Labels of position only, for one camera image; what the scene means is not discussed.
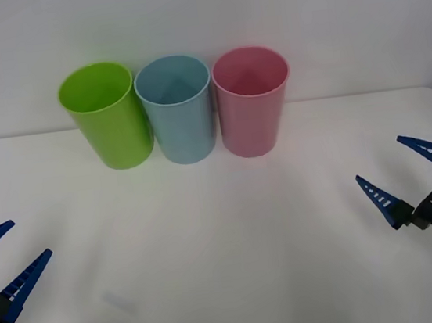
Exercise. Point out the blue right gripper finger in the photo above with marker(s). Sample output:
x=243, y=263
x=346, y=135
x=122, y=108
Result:
x=427, y=149
x=382, y=200

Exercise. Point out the pink plastic bin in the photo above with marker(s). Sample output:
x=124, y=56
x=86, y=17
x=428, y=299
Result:
x=252, y=121

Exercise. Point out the green plastic bin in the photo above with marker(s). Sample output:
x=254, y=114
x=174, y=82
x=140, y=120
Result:
x=117, y=130

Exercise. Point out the pale blue plastic bin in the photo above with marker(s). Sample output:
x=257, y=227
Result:
x=182, y=126

